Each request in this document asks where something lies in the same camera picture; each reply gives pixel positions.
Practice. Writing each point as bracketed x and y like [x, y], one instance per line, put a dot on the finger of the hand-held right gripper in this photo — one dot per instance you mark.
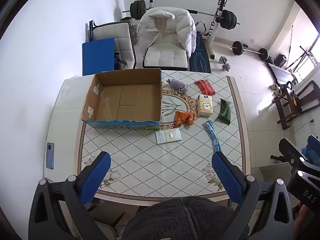
[290, 147]

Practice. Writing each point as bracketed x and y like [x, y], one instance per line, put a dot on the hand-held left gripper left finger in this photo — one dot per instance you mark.
[96, 177]

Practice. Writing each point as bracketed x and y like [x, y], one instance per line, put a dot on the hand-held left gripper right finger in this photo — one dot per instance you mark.
[228, 180]

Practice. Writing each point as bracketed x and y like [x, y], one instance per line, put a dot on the person's right hand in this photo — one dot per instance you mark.
[302, 216]

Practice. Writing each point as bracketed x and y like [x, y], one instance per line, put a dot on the yellow object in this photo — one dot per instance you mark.
[296, 101]

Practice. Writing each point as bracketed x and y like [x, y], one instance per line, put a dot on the long blue strip packet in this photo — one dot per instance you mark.
[212, 135]

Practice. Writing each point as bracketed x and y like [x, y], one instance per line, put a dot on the blue smartphone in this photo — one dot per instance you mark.
[50, 156]

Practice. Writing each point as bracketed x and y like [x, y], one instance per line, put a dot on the dark wooden chair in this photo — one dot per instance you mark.
[307, 95]

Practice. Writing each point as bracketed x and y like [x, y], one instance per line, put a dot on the white slipper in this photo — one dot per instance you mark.
[273, 87]
[278, 92]

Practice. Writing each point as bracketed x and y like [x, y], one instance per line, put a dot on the gray fleece clothing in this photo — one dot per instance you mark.
[180, 220]

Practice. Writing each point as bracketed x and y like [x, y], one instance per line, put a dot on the green tissue packet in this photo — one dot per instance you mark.
[225, 111]

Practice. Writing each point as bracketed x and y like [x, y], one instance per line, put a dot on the black flat screen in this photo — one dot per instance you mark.
[282, 73]

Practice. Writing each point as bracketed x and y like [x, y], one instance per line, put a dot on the flat white pack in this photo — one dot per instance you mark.
[167, 136]

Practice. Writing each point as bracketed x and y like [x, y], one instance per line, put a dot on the orange tissue packet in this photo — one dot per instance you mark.
[183, 119]

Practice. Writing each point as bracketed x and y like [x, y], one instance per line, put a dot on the white yellow tissue pack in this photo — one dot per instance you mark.
[205, 106]

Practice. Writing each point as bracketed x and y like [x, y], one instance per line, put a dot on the open cardboard box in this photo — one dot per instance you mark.
[130, 97]

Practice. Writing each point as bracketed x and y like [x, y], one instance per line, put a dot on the black box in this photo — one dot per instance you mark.
[280, 60]

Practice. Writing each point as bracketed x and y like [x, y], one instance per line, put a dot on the metal stand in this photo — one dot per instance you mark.
[305, 55]

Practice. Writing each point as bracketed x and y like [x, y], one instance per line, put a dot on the red tissue packet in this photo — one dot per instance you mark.
[205, 87]

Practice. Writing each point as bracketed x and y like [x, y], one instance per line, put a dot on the grey rolled sock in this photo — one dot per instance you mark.
[178, 84]

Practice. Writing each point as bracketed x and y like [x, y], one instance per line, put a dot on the short barbell with black plates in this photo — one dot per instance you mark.
[237, 47]

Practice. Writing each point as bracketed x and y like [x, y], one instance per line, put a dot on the blue board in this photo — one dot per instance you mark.
[98, 57]

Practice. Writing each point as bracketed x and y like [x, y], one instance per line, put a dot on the blue black bench pad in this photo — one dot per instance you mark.
[200, 55]

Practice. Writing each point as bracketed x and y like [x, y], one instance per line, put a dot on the white padded chair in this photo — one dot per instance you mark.
[122, 37]
[165, 57]

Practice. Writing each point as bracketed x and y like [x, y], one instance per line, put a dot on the white weight bench rack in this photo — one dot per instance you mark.
[217, 20]

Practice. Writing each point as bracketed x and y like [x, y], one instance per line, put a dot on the white puffer jacket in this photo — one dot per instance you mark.
[165, 22]

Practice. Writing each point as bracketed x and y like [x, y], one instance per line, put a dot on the long barbell with black plates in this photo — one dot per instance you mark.
[138, 9]

